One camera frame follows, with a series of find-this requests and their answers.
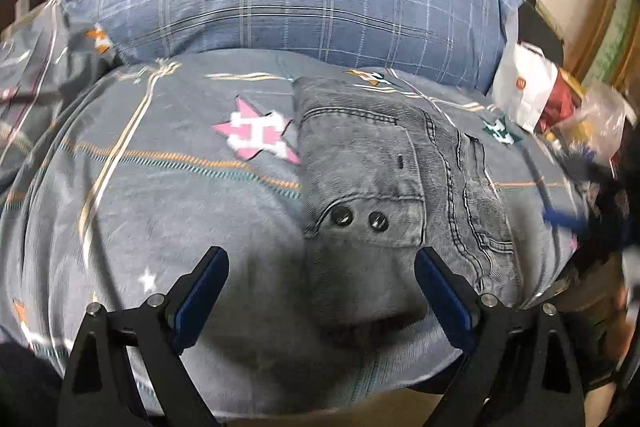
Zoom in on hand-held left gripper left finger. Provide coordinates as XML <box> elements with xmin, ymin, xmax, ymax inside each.
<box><xmin>60</xmin><ymin>246</ymin><xmax>231</xmax><ymax>427</ymax></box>

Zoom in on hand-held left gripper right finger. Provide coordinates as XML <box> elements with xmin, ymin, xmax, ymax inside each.
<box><xmin>415</xmin><ymin>246</ymin><xmax>586</xmax><ymax>427</ymax></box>

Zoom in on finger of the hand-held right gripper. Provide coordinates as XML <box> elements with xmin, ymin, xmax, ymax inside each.
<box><xmin>542</xmin><ymin>202</ymin><xmax>591</xmax><ymax>230</ymax></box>

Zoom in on grey denim pants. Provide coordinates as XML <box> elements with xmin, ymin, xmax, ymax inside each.
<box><xmin>292</xmin><ymin>77</ymin><xmax>576</xmax><ymax>348</ymax></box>

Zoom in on clear plastic bag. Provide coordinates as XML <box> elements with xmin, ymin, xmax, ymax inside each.
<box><xmin>550</xmin><ymin>82</ymin><xmax>632</xmax><ymax>160</ymax></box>

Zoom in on grey printed bed sheet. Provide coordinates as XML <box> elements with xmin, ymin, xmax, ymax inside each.
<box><xmin>0</xmin><ymin>0</ymin><xmax>601</xmax><ymax>418</ymax></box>

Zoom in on red snack packet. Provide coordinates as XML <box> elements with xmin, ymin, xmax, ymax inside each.
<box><xmin>537</xmin><ymin>72</ymin><xmax>585</xmax><ymax>132</ymax></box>

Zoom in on white paper bag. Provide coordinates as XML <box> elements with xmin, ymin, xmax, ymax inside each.
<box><xmin>492</xmin><ymin>42</ymin><xmax>561</xmax><ymax>132</ymax></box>

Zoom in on wooden door frame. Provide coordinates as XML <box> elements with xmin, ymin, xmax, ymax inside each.
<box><xmin>565</xmin><ymin>0</ymin><xmax>640</xmax><ymax>95</ymax></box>

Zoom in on dark bed frame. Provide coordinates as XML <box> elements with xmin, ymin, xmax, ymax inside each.
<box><xmin>500</xmin><ymin>0</ymin><xmax>568</xmax><ymax>68</ymax></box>

